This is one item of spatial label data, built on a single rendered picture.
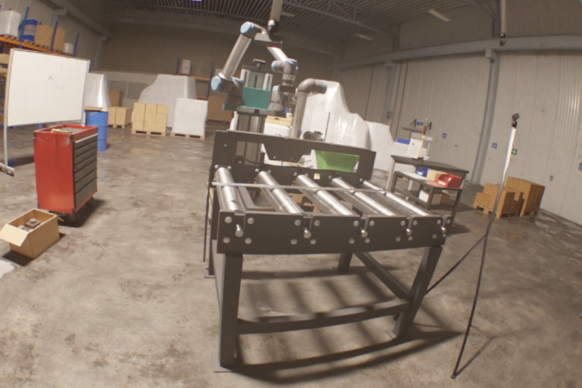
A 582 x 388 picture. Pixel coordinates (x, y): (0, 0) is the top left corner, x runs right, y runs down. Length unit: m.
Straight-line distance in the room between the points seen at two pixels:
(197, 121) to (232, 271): 8.98
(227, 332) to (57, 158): 2.26
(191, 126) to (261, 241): 8.98
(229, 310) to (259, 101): 2.26
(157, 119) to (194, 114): 1.29
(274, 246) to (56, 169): 2.36
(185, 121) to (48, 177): 7.50
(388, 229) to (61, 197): 2.84
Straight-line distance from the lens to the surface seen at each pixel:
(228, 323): 1.44
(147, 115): 10.00
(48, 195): 3.19
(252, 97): 3.07
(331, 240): 1.34
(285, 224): 1.22
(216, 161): 2.05
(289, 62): 2.17
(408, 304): 1.97
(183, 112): 10.03
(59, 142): 2.98
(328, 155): 4.60
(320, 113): 5.81
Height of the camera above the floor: 1.35
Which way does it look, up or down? 11 degrees down
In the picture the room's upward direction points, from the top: 9 degrees clockwise
